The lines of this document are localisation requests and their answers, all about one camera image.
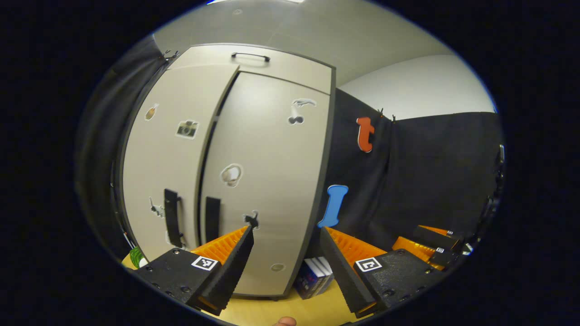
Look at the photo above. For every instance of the watermelon slice toy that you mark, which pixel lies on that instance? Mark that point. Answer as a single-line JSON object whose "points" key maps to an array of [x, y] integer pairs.
{"points": [[137, 258]]}

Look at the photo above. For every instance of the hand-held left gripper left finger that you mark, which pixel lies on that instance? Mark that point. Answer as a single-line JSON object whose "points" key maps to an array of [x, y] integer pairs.
{"points": [[233, 262]]}

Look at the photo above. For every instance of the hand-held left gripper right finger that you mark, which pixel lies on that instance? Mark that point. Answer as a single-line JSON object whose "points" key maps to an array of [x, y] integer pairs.
{"points": [[340, 267]]}

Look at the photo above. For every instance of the white cabinet door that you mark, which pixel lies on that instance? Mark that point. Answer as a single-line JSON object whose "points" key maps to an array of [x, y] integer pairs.
{"points": [[158, 172], [272, 181]]}

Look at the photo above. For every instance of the white and grey cabinet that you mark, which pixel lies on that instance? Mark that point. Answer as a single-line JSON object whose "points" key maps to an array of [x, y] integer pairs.
{"points": [[331, 117]]}

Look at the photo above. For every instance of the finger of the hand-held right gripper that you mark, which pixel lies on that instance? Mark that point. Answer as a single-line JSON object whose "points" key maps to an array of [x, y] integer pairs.
{"points": [[442, 257], [435, 237]]}

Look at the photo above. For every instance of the white cabinet drawer front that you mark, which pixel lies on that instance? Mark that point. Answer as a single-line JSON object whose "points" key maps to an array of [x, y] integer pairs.
{"points": [[299, 72]]}

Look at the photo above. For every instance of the dark navy book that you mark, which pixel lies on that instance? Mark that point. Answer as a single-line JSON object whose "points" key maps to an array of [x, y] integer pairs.
{"points": [[308, 280]]}

